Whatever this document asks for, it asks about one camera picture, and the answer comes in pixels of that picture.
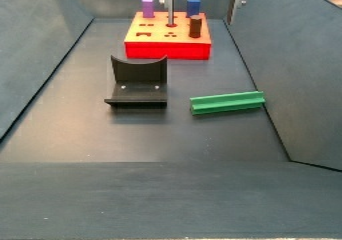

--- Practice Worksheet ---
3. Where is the purple rectangular peg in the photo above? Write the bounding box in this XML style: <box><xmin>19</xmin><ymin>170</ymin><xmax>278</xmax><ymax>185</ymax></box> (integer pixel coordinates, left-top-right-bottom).
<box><xmin>142</xmin><ymin>0</ymin><xmax>154</xmax><ymax>18</ymax></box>

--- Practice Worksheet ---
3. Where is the red peg board base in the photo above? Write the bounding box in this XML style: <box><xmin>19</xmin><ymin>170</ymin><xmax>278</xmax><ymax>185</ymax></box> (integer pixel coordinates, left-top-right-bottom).
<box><xmin>124</xmin><ymin>11</ymin><xmax>211</xmax><ymax>60</ymax></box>

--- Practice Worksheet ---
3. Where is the black curved fixture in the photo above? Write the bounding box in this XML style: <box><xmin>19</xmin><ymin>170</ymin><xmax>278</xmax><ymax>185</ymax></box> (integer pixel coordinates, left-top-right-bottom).
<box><xmin>104</xmin><ymin>57</ymin><xmax>168</xmax><ymax>107</ymax></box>

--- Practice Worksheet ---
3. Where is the blue rectangular peg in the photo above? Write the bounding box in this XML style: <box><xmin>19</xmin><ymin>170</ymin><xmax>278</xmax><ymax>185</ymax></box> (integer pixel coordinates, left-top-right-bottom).
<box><xmin>187</xmin><ymin>0</ymin><xmax>200</xmax><ymax>17</ymax></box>

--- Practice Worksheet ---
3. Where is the brown cylinder peg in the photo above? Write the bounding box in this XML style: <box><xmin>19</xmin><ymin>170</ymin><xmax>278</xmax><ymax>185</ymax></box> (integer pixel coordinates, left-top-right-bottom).
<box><xmin>188</xmin><ymin>15</ymin><xmax>202</xmax><ymax>38</ymax></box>

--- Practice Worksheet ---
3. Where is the green star-profile bar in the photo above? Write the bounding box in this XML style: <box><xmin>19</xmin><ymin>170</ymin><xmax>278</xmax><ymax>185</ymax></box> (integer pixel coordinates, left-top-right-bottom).
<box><xmin>190</xmin><ymin>91</ymin><xmax>266</xmax><ymax>115</ymax></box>

